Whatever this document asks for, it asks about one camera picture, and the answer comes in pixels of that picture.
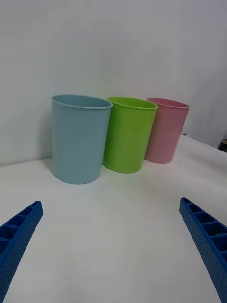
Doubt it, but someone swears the pink plastic bin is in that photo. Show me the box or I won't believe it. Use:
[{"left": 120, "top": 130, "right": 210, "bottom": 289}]
[{"left": 143, "top": 97, "right": 191, "bottom": 164}]

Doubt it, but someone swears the pale blue plastic bin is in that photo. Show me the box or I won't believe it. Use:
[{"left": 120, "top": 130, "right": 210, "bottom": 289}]
[{"left": 51, "top": 94, "right": 114, "bottom": 185}]

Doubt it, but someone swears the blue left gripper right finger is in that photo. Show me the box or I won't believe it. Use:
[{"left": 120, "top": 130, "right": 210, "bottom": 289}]
[{"left": 178, "top": 197, "right": 227, "bottom": 303}]

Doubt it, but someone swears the green plastic bin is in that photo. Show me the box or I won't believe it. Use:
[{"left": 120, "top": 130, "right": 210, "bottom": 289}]
[{"left": 102, "top": 96, "right": 159, "bottom": 174}]

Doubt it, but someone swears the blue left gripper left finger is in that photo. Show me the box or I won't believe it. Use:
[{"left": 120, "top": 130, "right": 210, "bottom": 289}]
[{"left": 0, "top": 200, "right": 44, "bottom": 303}]

